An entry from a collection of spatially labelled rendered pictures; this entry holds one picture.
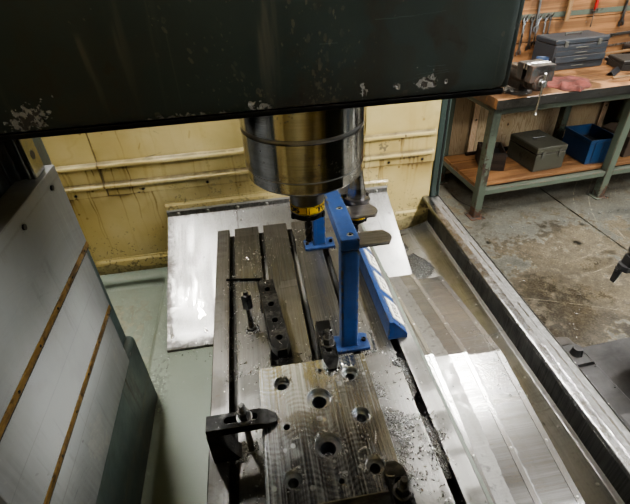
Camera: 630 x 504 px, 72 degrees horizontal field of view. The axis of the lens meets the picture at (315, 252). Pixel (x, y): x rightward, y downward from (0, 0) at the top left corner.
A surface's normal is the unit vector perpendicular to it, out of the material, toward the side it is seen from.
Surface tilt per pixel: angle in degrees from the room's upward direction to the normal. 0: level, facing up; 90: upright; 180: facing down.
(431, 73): 90
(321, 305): 0
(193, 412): 0
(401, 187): 89
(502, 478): 7
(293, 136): 90
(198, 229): 24
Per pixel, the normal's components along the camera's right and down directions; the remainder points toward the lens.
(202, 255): 0.02, -0.50
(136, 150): 0.17, 0.56
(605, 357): -0.04, -0.80
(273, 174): -0.42, 0.55
